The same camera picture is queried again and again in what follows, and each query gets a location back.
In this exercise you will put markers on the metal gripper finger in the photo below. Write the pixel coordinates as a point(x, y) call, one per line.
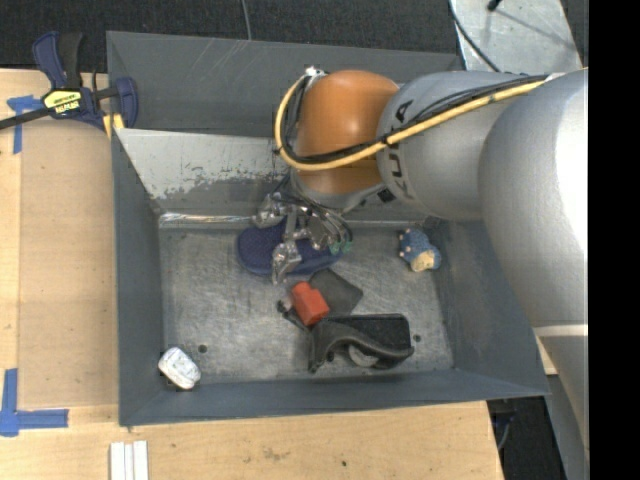
point(286, 260)
point(270, 212)

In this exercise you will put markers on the dark blue round cloth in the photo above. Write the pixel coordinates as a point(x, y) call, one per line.
point(257, 253)

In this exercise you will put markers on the red block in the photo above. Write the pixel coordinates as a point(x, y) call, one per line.
point(310, 303)

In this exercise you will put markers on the dark grey flat pad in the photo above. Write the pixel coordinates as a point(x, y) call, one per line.
point(340, 290)

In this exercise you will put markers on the grey metal bin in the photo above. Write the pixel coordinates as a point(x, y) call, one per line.
point(225, 318)

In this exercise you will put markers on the blue and yellow toy animal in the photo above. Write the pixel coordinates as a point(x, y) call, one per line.
point(419, 250)

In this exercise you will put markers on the black plastic tool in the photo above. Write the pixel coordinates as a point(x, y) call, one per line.
point(370, 335)

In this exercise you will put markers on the white crumpled packet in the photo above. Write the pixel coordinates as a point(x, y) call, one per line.
point(179, 368)

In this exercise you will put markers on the pale wood board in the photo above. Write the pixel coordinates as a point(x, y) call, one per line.
point(65, 268)

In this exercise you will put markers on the black cylinder on white bracket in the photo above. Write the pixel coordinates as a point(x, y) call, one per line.
point(385, 195)

